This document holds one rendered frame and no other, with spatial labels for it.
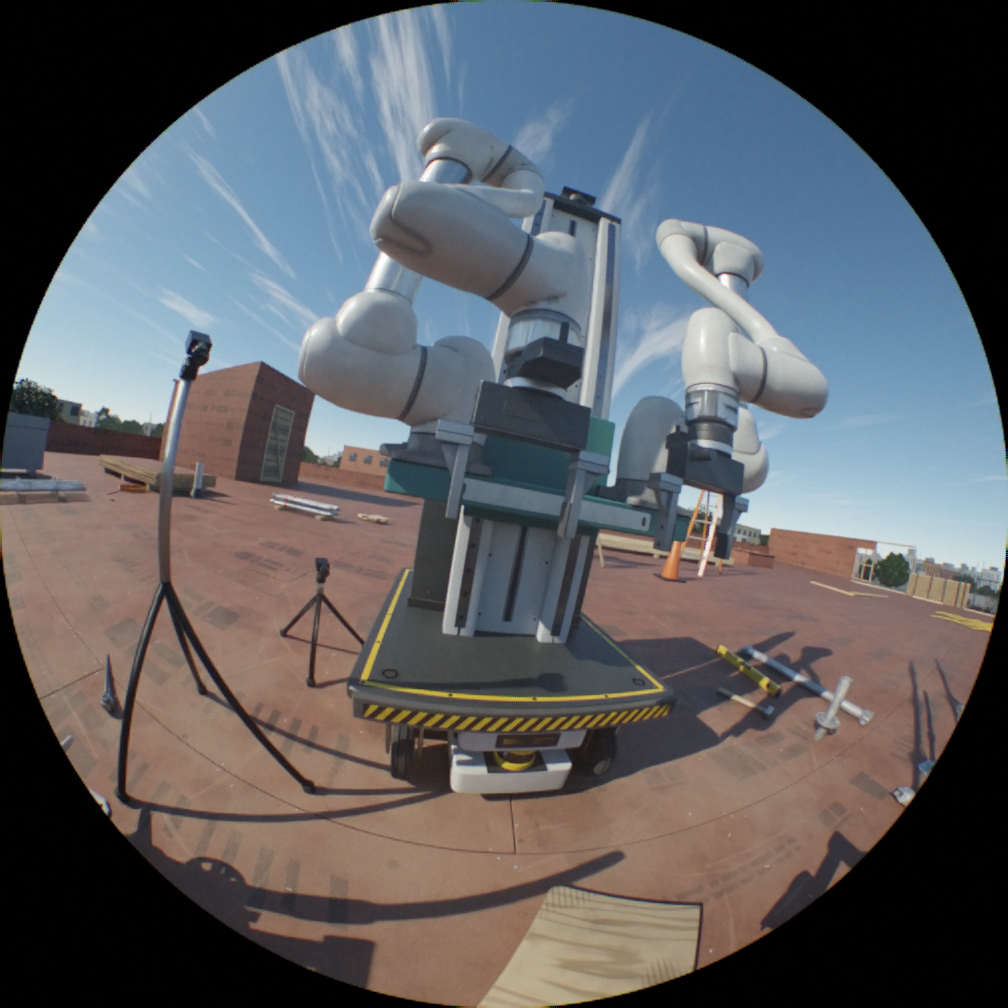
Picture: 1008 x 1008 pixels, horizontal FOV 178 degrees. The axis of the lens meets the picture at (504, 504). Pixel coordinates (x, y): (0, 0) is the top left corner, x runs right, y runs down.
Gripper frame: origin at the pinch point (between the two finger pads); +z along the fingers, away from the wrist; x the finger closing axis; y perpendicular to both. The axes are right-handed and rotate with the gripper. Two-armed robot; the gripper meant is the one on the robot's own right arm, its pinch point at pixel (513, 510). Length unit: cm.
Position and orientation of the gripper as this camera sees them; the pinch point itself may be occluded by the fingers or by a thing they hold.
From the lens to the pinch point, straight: 36.6
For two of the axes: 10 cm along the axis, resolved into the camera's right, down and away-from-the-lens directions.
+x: -9.7, -1.7, -1.9
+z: -1.8, 9.8, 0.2
